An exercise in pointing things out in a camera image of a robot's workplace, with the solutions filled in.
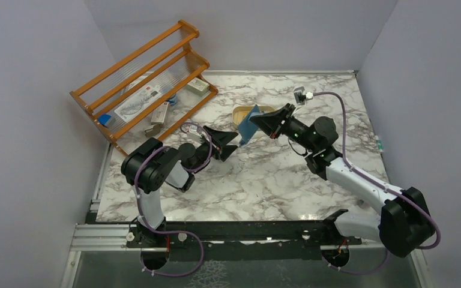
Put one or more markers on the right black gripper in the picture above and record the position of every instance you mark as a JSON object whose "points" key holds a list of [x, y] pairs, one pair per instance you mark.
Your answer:
{"points": [[270, 122]]}

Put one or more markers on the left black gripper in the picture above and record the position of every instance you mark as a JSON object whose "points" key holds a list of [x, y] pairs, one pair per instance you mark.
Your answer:
{"points": [[221, 138]]}

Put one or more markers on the blue leather card holder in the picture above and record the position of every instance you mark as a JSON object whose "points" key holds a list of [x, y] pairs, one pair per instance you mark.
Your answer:
{"points": [[246, 128]]}

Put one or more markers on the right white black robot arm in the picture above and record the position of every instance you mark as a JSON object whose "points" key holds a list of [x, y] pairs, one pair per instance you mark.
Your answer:
{"points": [[403, 222]]}

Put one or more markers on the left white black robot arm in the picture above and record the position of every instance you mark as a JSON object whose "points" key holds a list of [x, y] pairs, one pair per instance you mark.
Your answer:
{"points": [[153, 164]]}

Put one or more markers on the beige oval tray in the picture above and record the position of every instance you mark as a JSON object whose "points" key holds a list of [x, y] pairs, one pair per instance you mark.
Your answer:
{"points": [[240, 112]]}

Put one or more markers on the small white green box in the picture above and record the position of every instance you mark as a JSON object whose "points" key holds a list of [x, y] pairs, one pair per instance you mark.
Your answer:
{"points": [[198, 86]]}

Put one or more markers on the small blue white jar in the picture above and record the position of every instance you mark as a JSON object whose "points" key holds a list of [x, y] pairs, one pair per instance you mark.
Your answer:
{"points": [[173, 99]]}

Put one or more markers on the grey metal clip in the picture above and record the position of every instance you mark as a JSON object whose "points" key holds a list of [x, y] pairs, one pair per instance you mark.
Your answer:
{"points": [[153, 130]]}

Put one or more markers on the small white red box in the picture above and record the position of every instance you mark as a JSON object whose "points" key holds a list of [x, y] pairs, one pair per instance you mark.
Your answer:
{"points": [[160, 113]]}

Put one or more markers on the orange wooden rack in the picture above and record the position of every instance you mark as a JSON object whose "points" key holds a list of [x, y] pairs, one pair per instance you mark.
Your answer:
{"points": [[167, 60]]}

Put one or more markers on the long clear packaged item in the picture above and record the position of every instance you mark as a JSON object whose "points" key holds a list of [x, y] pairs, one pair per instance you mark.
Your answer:
{"points": [[138, 102]]}

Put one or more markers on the green white item at edge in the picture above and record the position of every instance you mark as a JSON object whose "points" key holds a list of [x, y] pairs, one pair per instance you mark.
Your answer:
{"points": [[379, 144]]}

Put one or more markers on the blue cap item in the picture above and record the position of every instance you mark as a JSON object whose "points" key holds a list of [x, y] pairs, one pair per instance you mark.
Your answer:
{"points": [[106, 120]]}

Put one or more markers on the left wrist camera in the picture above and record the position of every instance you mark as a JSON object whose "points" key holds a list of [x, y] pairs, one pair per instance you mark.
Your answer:
{"points": [[194, 133]]}

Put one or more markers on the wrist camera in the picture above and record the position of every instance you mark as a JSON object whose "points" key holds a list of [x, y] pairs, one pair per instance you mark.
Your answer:
{"points": [[194, 133], [302, 96]]}

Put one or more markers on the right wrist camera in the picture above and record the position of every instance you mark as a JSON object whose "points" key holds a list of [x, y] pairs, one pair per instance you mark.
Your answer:
{"points": [[302, 96]]}

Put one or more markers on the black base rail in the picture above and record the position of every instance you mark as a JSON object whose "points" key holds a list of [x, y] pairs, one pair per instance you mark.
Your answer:
{"points": [[238, 240]]}

